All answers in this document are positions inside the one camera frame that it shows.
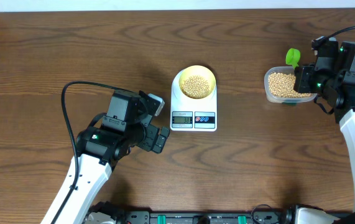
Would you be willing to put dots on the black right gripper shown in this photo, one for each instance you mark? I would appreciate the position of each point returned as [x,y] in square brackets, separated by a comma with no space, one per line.
[303,73]

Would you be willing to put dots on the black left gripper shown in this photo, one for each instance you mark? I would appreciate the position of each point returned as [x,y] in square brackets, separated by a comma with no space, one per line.
[148,142]

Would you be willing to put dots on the green plastic measuring scoop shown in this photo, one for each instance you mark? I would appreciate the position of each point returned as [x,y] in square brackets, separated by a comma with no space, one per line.
[292,57]

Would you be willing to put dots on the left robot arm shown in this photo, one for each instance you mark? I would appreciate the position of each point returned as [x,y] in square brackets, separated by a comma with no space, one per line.
[96,153]

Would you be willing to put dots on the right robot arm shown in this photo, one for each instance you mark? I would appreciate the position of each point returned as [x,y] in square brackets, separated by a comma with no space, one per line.
[332,78]

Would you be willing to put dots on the white digital kitchen scale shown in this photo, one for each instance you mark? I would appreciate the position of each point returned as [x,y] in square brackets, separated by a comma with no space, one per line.
[187,114]

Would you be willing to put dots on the soybeans in yellow bowl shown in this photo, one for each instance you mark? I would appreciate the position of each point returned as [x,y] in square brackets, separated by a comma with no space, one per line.
[196,87]

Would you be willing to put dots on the yellow plastic bowl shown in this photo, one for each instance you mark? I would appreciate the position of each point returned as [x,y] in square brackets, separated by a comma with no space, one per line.
[201,71]

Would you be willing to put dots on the pile of dried soybeans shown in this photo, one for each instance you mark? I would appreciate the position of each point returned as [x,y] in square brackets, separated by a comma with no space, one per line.
[281,85]

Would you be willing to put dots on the clear plastic bean container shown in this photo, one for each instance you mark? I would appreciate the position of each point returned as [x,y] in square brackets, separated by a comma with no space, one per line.
[275,99]

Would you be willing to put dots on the green tape label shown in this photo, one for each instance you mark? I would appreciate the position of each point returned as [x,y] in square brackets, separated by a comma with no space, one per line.
[290,103]

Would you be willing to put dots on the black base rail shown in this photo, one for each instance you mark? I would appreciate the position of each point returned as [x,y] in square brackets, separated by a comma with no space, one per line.
[105,212]

